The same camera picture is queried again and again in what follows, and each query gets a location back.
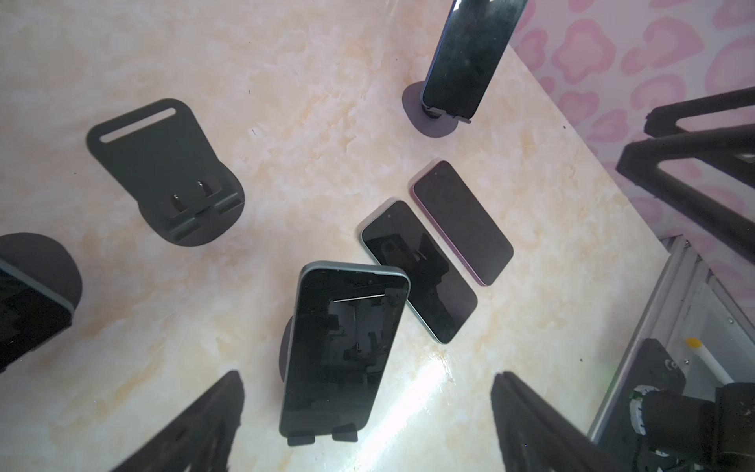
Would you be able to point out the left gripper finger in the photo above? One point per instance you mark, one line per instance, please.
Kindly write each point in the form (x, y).
(729, 150)

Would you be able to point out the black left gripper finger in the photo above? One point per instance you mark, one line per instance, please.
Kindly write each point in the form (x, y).
(200, 438)
(535, 437)

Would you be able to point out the teal-edged phone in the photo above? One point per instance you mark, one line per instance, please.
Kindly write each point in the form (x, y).
(345, 320)

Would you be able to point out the purple phone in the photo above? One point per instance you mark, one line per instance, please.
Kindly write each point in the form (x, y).
(463, 222)

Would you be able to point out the silver-edged phone on round stand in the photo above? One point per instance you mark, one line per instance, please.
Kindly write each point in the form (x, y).
(439, 295)

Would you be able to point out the silver phone on folding stand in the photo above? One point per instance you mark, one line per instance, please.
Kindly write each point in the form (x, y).
(31, 314)

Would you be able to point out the black folding phone stand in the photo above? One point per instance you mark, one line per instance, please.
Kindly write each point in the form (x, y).
(46, 261)

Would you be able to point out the small phone on round stand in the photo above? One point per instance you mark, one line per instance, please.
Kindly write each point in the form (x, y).
(472, 44)

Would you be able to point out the black round phone stand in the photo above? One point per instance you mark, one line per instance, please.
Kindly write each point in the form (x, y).
(160, 155)

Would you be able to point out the black round stand, far right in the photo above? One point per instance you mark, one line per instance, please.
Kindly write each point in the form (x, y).
(428, 124)

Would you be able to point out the white marker pen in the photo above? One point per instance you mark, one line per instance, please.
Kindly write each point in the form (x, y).
(706, 356)

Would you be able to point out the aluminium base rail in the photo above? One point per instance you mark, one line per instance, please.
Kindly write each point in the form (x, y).
(688, 301)

